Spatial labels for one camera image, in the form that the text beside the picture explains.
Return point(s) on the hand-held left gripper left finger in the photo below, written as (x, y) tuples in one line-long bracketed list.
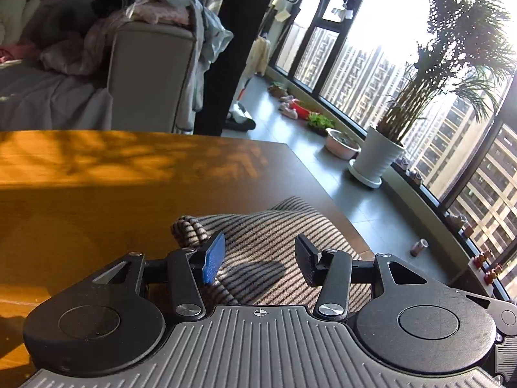
[(213, 258)]

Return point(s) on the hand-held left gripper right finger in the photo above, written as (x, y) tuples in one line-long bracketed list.
[(307, 260)]

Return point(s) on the striped knit sweater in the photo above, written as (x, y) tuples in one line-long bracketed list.
[(262, 234)]

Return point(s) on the red figurines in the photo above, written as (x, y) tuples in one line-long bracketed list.
[(486, 266)]

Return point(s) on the small brown jar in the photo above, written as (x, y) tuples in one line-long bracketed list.
[(420, 248)]

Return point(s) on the pink basin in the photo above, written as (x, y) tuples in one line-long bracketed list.
[(342, 147)]

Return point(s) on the small brown ornaments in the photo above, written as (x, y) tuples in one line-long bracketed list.
[(456, 220)]

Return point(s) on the potted palm in white pot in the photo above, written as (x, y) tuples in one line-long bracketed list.
[(377, 157)]

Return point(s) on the small grey shoes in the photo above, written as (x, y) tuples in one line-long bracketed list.
[(408, 171)]

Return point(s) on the tray of green seedlings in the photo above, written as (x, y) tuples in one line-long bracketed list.
[(321, 123)]

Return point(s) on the red basin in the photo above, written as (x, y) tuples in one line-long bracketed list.
[(306, 111)]

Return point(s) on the pink slippers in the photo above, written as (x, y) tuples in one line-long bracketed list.
[(289, 107)]

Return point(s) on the grey sofa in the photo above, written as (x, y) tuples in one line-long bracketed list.
[(149, 76)]

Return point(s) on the yellow towel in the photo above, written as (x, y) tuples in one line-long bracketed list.
[(259, 56)]

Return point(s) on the pink floral cloth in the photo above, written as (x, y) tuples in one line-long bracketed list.
[(76, 52)]

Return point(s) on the pink garment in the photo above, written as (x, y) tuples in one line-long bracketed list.
[(161, 13)]

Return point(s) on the black garment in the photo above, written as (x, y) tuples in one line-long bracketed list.
[(109, 0)]

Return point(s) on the grey plush blanket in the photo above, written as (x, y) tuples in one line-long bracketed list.
[(60, 20)]

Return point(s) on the small pink cloth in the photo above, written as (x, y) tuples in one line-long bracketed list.
[(10, 53)]

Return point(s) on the white plush toy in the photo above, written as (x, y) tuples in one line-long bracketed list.
[(18, 12)]

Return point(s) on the black window frame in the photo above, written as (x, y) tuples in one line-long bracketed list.
[(475, 161)]

